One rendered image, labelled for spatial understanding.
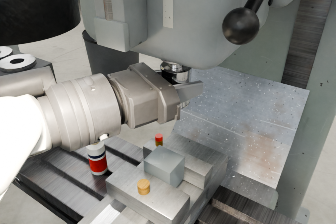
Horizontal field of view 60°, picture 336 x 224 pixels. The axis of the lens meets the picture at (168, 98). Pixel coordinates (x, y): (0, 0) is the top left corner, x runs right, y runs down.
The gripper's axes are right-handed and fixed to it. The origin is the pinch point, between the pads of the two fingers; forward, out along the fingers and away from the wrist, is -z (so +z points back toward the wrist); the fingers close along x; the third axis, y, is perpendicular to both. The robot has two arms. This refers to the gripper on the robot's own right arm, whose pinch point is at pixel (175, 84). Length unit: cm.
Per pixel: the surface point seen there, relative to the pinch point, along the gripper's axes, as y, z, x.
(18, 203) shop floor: 124, 36, 110
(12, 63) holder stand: 12, 20, 48
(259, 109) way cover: 21.0, -32.7, 8.6
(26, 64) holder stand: 10.7, 16.6, 43.8
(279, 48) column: 5.1, -36.5, 9.6
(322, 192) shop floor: 122, -125, 19
